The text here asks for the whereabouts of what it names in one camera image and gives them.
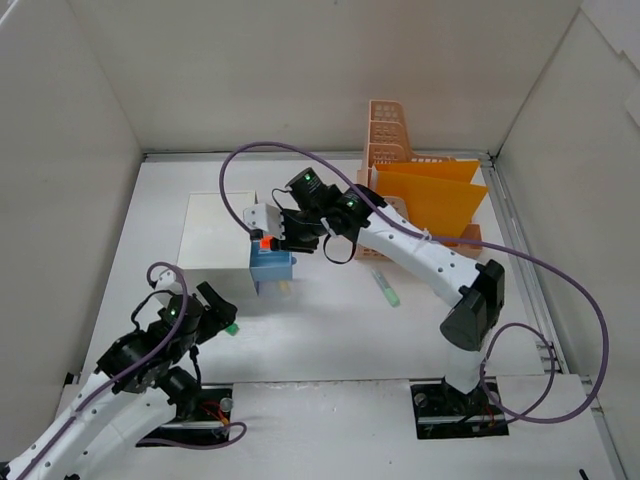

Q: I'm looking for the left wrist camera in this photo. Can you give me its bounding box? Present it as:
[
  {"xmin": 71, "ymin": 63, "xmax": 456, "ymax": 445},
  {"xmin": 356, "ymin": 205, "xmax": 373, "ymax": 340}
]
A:
[{"xmin": 150, "ymin": 271, "xmax": 187, "ymax": 315}]

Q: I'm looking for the black green highlighter marker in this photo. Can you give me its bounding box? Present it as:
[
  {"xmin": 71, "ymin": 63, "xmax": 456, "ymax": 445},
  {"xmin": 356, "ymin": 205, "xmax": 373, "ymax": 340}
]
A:
[{"xmin": 225, "ymin": 323, "xmax": 239, "ymax": 336}]

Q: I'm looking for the pale green highlighter pen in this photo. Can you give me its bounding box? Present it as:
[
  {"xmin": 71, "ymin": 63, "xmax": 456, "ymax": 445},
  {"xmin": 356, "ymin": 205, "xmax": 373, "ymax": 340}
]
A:
[{"xmin": 371, "ymin": 269, "xmax": 400, "ymax": 308}]

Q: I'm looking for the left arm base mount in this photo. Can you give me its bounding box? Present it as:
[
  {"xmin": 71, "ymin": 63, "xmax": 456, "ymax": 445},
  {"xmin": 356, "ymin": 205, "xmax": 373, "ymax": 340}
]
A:
[{"xmin": 136, "ymin": 384, "xmax": 233, "ymax": 448}]

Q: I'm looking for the blue drawer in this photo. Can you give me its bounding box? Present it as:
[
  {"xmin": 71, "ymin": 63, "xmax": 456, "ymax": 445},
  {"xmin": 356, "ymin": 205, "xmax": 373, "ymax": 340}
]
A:
[{"xmin": 250, "ymin": 240, "xmax": 297, "ymax": 298}]

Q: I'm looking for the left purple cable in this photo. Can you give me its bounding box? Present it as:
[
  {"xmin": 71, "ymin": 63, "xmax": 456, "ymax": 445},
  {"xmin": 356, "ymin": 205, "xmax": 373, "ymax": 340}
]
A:
[{"xmin": 19, "ymin": 261, "xmax": 249, "ymax": 471}]

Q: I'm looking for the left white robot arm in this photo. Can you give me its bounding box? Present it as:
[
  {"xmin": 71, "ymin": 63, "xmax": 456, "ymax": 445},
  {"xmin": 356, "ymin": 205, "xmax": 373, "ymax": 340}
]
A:
[{"xmin": 1, "ymin": 282, "xmax": 237, "ymax": 479}]

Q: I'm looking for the orange folder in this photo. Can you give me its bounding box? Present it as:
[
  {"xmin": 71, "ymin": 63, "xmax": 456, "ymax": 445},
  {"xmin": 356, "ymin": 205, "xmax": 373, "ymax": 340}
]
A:
[{"xmin": 370, "ymin": 160, "xmax": 488, "ymax": 237}]

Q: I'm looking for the black orange highlighter marker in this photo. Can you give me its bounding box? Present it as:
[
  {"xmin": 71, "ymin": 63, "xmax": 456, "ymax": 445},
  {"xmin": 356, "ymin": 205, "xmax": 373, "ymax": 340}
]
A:
[{"xmin": 259, "ymin": 236, "xmax": 273, "ymax": 250}]

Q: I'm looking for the pink desk organizer rack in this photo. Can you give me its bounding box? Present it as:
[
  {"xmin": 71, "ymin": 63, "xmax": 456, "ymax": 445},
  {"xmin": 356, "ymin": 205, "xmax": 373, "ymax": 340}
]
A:
[{"xmin": 357, "ymin": 100, "xmax": 488, "ymax": 241}]

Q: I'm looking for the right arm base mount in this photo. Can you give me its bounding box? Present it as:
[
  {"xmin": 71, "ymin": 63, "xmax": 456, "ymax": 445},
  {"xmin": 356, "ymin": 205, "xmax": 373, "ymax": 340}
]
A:
[{"xmin": 410, "ymin": 379, "xmax": 510, "ymax": 440}]

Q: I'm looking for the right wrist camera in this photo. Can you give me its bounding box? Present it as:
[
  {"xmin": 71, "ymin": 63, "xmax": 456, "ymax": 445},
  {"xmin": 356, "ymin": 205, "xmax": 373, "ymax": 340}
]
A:
[{"xmin": 243, "ymin": 203, "xmax": 285, "ymax": 240}]

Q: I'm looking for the white mini drawer cabinet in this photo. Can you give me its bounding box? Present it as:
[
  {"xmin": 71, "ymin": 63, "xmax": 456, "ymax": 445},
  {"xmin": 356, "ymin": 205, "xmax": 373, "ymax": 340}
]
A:
[{"xmin": 177, "ymin": 193, "xmax": 257, "ymax": 301}]

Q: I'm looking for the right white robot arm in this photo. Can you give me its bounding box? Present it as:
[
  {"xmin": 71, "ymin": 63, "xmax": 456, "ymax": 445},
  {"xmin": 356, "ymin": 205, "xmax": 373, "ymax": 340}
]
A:
[{"xmin": 243, "ymin": 168, "xmax": 505, "ymax": 412}]

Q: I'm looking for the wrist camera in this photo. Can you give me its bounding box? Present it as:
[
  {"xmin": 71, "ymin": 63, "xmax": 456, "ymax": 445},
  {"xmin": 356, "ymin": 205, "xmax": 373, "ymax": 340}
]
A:
[
  {"xmin": 243, "ymin": 203, "xmax": 285, "ymax": 240},
  {"xmin": 150, "ymin": 271, "xmax": 187, "ymax": 315}
]

